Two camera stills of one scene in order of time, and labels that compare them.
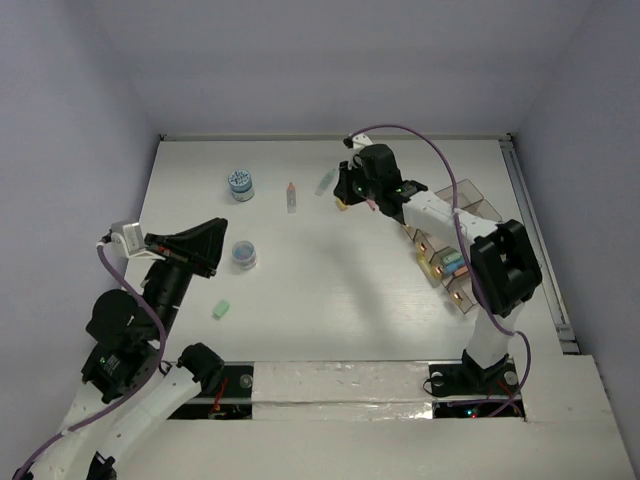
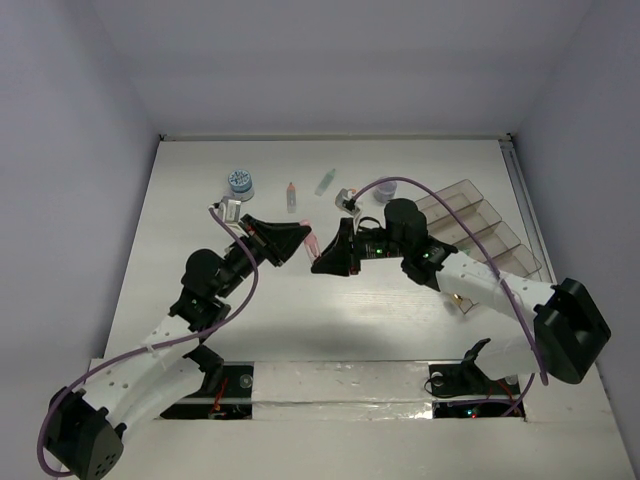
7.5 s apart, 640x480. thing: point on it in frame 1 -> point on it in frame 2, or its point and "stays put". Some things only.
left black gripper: [181, 255] -> [260, 242]
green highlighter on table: [325, 182] stays put
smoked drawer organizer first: [466, 194] stays put
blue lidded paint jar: [241, 185] stays put
